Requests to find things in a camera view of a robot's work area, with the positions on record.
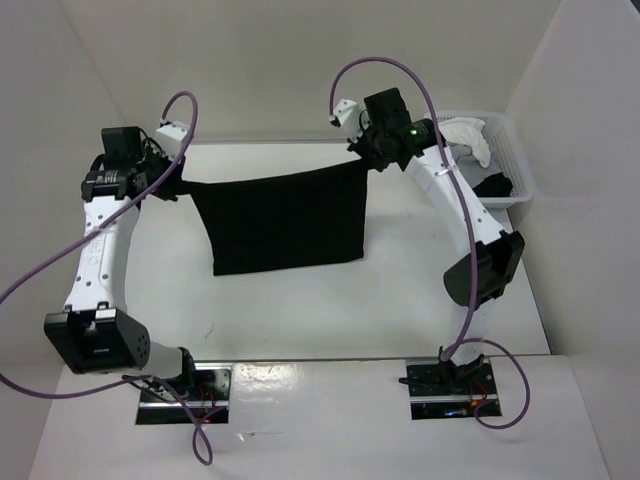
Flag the black tank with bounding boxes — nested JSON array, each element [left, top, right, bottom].
[[182, 160, 369, 276], [473, 173, 514, 198]]

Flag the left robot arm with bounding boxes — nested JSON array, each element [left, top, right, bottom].
[[44, 122, 199, 400]]

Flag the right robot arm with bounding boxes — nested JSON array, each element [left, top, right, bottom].
[[332, 88, 525, 393]]

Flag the white tank top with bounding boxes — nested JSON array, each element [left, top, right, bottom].
[[438, 117, 491, 168]]

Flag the grey tank top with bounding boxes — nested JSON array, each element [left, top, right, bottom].
[[447, 142, 502, 188]]

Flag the black tank top in basket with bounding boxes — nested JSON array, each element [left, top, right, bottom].
[[473, 173, 514, 198]]

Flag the white plastic laundry basket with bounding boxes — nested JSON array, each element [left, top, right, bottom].
[[437, 110, 536, 209]]

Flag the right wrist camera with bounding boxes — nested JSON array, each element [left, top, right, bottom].
[[329, 99, 363, 143]]

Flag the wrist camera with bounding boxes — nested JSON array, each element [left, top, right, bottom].
[[153, 121, 190, 161], [329, 99, 363, 143]]

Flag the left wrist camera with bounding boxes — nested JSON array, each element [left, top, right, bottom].
[[153, 121, 190, 161]]

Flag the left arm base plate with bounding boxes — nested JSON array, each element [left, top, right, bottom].
[[135, 362, 233, 426]]

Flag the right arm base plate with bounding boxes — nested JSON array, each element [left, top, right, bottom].
[[398, 359, 502, 420]]

